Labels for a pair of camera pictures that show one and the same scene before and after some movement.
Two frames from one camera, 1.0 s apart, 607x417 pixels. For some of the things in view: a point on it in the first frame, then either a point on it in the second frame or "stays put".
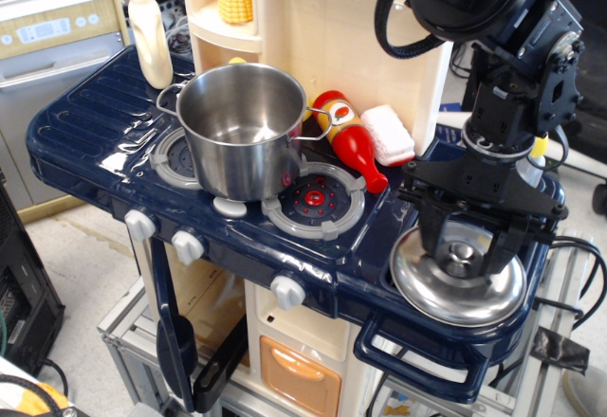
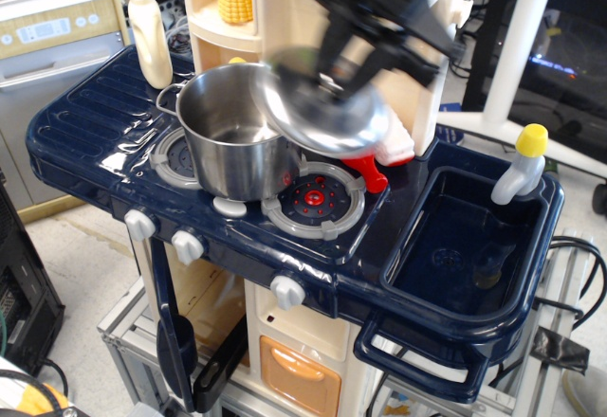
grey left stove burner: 172,157 stays put
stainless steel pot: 246,123 stays put
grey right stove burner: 322,201 stays put
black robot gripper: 489,179 → 379,3
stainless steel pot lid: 450,286 → 303,99
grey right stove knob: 287,292 stays put
